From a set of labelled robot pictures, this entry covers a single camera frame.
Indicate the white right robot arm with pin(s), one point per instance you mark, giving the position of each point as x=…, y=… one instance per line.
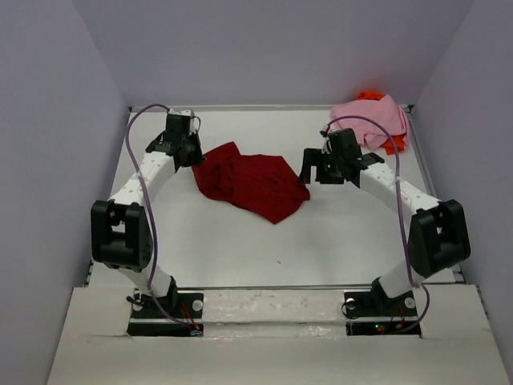
x=435, y=232

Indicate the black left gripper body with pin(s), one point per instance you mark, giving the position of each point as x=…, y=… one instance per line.
x=194, y=150

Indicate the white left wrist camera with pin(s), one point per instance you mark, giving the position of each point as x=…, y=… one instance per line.
x=193, y=121

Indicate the dark red t shirt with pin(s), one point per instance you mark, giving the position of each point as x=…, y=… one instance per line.
x=261, y=184

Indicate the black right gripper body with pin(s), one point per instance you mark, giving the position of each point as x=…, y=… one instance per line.
x=337, y=160

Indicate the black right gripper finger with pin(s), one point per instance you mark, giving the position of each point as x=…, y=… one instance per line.
x=311, y=157
x=323, y=174

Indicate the orange t shirt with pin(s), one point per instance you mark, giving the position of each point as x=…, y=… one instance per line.
x=387, y=113

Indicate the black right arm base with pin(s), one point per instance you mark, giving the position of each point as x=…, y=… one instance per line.
x=365, y=317

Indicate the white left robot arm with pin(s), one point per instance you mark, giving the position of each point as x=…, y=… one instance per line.
x=123, y=228

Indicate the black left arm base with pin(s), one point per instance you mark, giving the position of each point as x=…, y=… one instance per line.
x=180, y=315

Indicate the pink t shirt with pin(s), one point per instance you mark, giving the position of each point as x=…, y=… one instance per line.
x=355, y=108

